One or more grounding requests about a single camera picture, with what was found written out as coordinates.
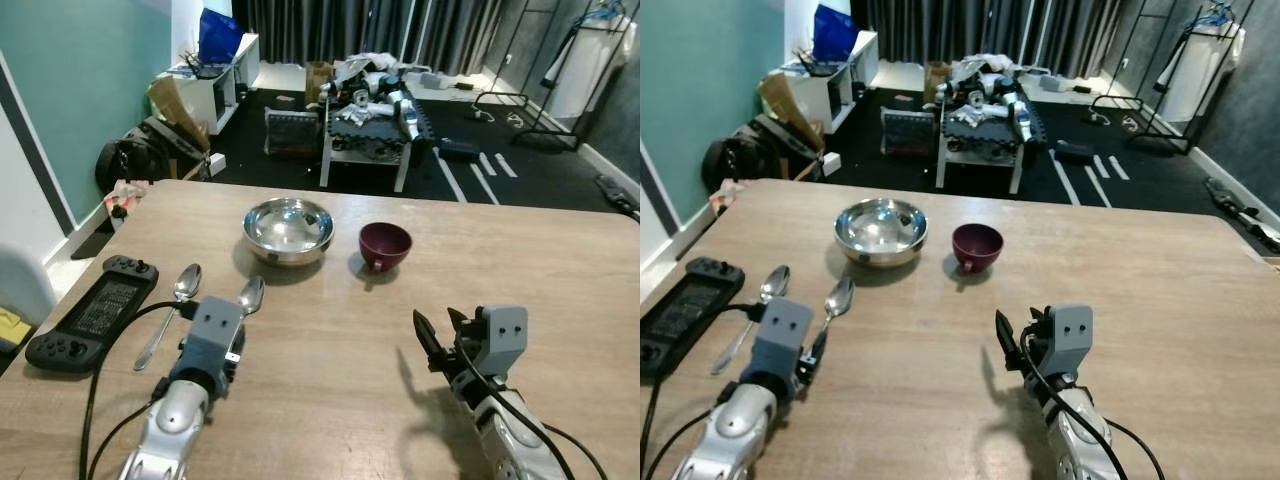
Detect blue bag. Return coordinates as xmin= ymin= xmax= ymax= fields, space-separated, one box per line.
xmin=198 ymin=8 xmax=245 ymax=67
xmin=812 ymin=4 xmax=861 ymax=63

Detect white shelf unit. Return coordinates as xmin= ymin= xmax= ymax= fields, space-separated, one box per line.
xmin=785 ymin=30 xmax=881 ymax=126
xmin=155 ymin=34 xmax=261 ymax=137

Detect black bag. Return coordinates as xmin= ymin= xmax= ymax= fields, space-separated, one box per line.
xmin=702 ymin=118 xmax=801 ymax=197
xmin=95 ymin=122 xmax=191 ymax=197

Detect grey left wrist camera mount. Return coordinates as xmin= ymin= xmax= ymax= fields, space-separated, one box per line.
xmin=744 ymin=296 xmax=814 ymax=381
xmin=180 ymin=296 xmax=247 ymax=377

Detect dark grey curtains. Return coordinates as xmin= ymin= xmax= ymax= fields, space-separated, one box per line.
xmin=232 ymin=0 xmax=501 ymax=77
xmin=862 ymin=0 xmax=1116 ymax=79

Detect brown cardboard piece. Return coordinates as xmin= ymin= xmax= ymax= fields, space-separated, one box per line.
xmin=148 ymin=76 xmax=212 ymax=153
xmin=757 ymin=72 xmax=827 ymax=151

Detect long black floor object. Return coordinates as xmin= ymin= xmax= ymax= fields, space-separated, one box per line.
xmin=594 ymin=174 xmax=641 ymax=217
xmin=1204 ymin=177 xmax=1280 ymax=251

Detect maroon cup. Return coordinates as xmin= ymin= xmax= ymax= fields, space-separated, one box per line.
xmin=359 ymin=222 xmax=413 ymax=274
xmin=952 ymin=223 xmax=1004 ymax=275

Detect black clothes rack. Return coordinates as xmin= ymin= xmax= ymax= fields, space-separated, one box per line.
xmin=470 ymin=0 xmax=641 ymax=153
xmin=1088 ymin=0 xmax=1256 ymax=156

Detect pile of grey robot parts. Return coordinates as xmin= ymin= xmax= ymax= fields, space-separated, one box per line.
xmin=322 ymin=52 xmax=433 ymax=136
xmin=938 ymin=54 xmax=1043 ymax=139

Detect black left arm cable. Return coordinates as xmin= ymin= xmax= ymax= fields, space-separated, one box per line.
xmin=640 ymin=300 xmax=767 ymax=480
xmin=79 ymin=300 xmax=201 ymax=480

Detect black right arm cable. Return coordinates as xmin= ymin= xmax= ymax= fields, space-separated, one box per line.
xmin=1018 ymin=338 xmax=1167 ymax=480
xmin=452 ymin=338 xmax=611 ymax=480

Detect silver metal spoon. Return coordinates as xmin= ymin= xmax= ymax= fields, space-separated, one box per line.
xmin=816 ymin=276 xmax=857 ymax=347
xmin=134 ymin=263 xmax=203 ymax=373
xmin=711 ymin=265 xmax=791 ymax=377
xmin=236 ymin=275 xmax=266 ymax=323

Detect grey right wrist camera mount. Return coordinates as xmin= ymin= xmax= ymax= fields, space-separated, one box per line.
xmin=1044 ymin=305 xmax=1094 ymax=381
xmin=468 ymin=305 xmax=529 ymax=379

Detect stainless steel bowl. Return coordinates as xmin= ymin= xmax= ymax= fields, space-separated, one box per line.
xmin=835 ymin=197 xmax=928 ymax=269
xmin=243 ymin=197 xmax=335 ymax=268

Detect white hanging garment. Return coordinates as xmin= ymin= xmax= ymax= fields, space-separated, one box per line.
xmin=1155 ymin=14 xmax=1246 ymax=126
xmin=543 ymin=14 xmax=629 ymax=123

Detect yellow object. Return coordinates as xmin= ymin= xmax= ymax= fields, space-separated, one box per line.
xmin=0 ymin=308 xmax=33 ymax=353

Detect white rounded chair back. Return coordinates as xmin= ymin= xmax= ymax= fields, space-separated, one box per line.
xmin=0 ymin=244 xmax=58 ymax=327

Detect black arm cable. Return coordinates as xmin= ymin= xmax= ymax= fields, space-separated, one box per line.
xmin=1018 ymin=338 xmax=1167 ymax=480
xmin=452 ymin=338 xmax=611 ymax=480
xmin=640 ymin=300 xmax=767 ymax=480
xmin=79 ymin=300 xmax=201 ymax=480

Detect low white table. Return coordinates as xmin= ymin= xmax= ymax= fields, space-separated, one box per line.
xmin=319 ymin=95 xmax=437 ymax=194
xmin=935 ymin=98 xmax=1046 ymax=196

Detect black crate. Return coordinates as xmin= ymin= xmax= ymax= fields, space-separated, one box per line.
xmin=881 ymin=108 xmax=937 ymax=158
xmin=264 ymin=107 xmax=322 ymax=158

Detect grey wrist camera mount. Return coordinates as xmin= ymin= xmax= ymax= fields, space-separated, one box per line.
xmin=744 ymin=296 xmax=814 ymax=381
xmin=180 ymin=296 xmax=247 ymax=377
xmin=468 ymin=305 xmax=529 ymax=379
xmin=1044 ymin=305 xmax=1094 ymax=381

